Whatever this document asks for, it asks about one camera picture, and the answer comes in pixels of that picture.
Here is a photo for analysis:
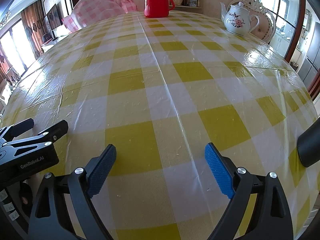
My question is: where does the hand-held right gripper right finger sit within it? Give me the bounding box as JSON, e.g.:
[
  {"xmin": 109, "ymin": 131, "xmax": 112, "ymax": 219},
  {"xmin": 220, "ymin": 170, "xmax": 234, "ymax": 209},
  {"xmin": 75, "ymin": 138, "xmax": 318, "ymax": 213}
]
[{"xmin": 204, "ymin": 142, "xmax": 293, "ymax": 240}]

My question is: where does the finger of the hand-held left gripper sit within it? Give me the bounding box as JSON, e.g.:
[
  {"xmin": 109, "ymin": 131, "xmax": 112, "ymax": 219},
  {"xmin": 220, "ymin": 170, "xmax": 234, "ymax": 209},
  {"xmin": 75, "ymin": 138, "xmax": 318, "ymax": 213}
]
[
  {"xmin": 5, "ymin": 120, "xmax": 68, "ymax": 149},
  {"xmin": 0, "ymin": 118, "xmax": 35, "ymax": 143}
]

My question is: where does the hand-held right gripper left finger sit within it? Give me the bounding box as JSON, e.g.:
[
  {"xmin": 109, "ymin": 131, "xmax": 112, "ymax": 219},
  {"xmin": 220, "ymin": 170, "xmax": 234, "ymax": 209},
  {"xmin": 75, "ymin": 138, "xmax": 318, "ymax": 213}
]
[{"xmin": 28, "ymin": 144, "xmax": 117, "ymax": 240}]

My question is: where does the black cylinder object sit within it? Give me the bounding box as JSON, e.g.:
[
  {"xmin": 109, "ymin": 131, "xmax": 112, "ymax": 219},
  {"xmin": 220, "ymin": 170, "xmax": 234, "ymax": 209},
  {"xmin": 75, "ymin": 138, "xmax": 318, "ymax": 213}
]
[{"xmin": 297, "ymin": 124, "xmax": 320, "ymax": 168}]

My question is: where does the white tv cabinet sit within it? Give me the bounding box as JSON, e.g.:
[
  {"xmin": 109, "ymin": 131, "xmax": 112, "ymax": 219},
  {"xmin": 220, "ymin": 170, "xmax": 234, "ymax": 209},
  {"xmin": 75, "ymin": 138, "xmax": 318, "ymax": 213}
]
[{"xmin": 41, "ymin": 27, "xmax": 72, "ymax": 53}]

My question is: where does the brown curtain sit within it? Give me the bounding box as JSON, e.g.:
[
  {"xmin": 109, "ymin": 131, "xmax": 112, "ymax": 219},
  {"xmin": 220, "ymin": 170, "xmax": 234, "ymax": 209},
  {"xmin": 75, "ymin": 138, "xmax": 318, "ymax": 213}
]
[{"xmin": 21, "ymin": 0, "xmax": 47, "ymax": 55}]

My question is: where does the yellow checkered tablecloth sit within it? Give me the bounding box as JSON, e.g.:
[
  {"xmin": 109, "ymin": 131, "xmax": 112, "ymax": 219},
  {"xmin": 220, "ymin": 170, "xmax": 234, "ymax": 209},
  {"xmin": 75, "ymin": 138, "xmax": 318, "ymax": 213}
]
[{"xmin": 0, "ymin": 10, "xmax": 320, "ymax": 240}]

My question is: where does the pink checkered cloth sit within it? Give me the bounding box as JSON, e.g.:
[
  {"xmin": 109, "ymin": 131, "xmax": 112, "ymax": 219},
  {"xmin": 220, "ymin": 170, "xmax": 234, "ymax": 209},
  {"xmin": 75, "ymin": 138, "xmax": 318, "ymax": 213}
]
[{"xmin": 61, "ymin": 0, "xmax": 138, "ymax": 34}]

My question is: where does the grey refrigerator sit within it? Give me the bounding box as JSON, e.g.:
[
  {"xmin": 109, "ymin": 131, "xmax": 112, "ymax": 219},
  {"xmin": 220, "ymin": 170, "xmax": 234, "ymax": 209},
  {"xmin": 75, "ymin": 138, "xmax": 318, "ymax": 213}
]
[{"xmin": 299, "ymin": 55, "xmax": 320, "ymax": 83}]

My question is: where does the white ornate chair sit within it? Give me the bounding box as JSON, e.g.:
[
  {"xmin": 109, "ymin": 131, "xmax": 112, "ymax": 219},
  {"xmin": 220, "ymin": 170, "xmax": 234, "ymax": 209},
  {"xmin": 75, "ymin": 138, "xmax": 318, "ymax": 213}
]
[{"xmin": 241, "ymin": 0, "xmax": 275, "ymax": 44}]

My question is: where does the white floral teapot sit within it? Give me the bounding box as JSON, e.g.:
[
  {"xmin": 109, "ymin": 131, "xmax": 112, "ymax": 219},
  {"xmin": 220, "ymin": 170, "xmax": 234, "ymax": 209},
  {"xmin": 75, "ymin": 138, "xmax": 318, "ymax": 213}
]
[{"xmin": 220, "ymin": 2, "xmax": 260, "ymax": 34}]

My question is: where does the glass partition door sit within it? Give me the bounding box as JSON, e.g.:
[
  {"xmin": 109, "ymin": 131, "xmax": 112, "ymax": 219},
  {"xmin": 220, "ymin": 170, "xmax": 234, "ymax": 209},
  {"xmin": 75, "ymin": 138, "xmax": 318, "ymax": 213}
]
[{"xmin": 255, "ymin": 0, "xmax": 313, "ymax": 64}]

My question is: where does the wall television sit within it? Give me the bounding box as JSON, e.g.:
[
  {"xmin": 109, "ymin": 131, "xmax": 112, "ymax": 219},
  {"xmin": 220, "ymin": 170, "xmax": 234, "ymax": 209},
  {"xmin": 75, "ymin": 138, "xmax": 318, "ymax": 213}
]
[{"xmin": 46, "ymin": 4, "xmax": 62, "ymax": 30}]

